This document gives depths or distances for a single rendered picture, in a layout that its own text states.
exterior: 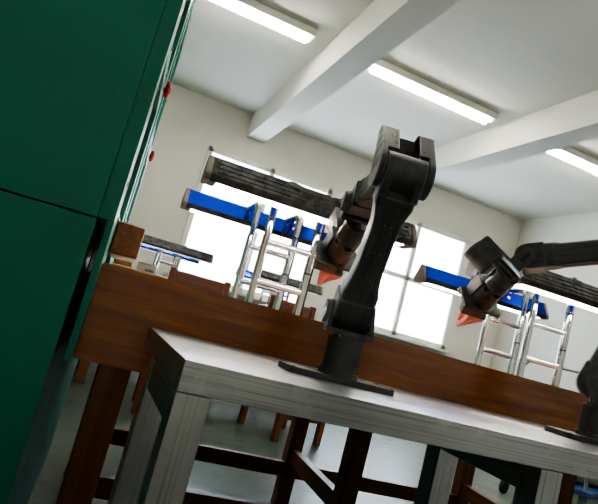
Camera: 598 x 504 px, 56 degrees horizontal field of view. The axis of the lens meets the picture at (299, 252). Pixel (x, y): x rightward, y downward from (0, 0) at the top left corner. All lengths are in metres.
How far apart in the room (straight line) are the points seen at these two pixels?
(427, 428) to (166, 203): 5.81
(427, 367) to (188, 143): 5.58
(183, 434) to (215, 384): 0.07
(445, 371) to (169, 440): 0.77
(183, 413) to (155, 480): 0.08
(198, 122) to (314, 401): 6.08
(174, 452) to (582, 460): 0.65
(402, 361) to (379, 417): 0.49
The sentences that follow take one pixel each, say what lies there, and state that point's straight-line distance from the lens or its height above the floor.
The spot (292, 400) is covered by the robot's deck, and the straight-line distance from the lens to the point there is 0.76.
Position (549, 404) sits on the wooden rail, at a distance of 1.53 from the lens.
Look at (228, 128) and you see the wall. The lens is 6.79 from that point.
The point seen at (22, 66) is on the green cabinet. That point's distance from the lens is 1.17.
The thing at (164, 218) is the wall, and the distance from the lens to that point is 6.49.
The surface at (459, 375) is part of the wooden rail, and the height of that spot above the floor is 0.73.
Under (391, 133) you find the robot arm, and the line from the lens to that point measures 0.96.
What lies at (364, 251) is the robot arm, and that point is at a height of 0.89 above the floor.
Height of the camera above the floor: 0.74
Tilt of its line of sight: 7 degrees up
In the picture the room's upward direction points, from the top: 15 degrees clockwise
